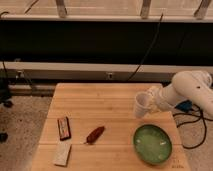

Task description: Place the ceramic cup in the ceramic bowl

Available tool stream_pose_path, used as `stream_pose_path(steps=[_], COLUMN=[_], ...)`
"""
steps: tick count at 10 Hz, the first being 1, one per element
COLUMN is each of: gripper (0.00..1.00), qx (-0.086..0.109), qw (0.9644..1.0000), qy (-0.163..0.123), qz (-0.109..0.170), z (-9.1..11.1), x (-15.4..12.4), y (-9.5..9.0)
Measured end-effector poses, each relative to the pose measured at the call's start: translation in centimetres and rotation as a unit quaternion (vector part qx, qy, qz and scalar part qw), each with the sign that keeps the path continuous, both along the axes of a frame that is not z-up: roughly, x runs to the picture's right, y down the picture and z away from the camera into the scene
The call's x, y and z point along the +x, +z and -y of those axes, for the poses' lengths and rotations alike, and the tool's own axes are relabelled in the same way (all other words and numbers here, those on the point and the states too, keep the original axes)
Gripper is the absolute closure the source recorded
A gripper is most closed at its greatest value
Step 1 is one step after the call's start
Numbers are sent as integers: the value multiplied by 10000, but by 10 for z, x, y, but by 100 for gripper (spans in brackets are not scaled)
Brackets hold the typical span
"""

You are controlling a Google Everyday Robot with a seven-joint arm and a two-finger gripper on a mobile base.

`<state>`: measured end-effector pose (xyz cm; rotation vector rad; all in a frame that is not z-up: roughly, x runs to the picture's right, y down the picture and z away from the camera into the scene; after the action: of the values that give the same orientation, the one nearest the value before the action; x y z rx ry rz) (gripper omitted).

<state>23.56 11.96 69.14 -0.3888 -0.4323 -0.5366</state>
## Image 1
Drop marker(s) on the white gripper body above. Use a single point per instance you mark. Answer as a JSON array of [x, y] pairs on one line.
[[156, 102]]

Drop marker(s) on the white ceramic cup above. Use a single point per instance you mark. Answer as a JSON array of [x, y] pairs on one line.
[[141, 105]]

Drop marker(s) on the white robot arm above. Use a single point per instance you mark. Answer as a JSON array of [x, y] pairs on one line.
[[194, 86]]

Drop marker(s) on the green ceramic bowl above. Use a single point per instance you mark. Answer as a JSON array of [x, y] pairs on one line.
[[152, 144]]

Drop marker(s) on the blue object on floor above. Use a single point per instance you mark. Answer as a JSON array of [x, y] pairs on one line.
[[184, 106]]

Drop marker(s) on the red chili pepper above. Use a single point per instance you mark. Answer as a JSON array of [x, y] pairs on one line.
[[94, 135]]

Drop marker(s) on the wooden table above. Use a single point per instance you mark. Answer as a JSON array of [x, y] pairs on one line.
[[92, 105]]

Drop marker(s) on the dark brown rectangular box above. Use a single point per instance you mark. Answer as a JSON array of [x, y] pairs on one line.
[[64, 128]]

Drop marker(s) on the white rectangular sponge block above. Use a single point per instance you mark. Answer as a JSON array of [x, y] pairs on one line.
[[62, 154]]

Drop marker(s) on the black chair base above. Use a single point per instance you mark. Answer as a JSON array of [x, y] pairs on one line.
[[5, 96]]

